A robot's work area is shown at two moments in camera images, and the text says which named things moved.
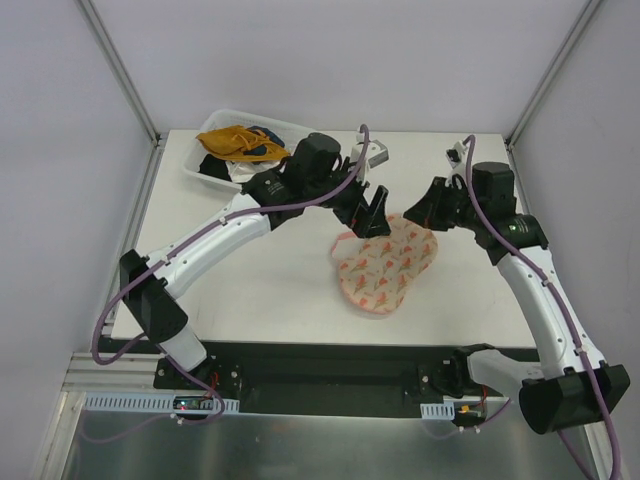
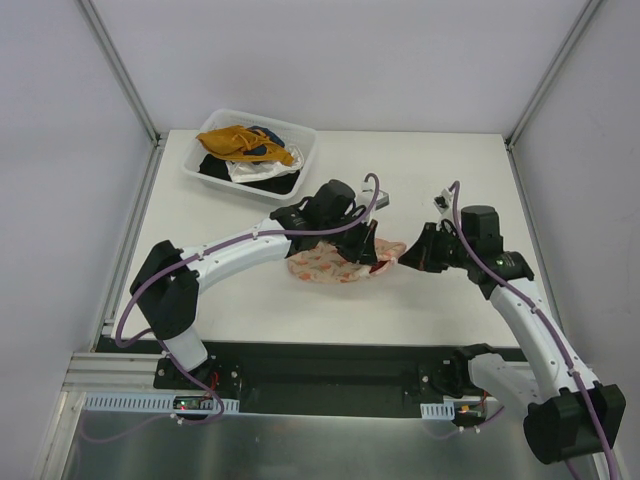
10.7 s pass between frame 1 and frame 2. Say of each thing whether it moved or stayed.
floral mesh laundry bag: moved
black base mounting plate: stayed
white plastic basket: stayed
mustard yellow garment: stayed
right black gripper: moved
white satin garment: stayed
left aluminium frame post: stayed
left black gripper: moved
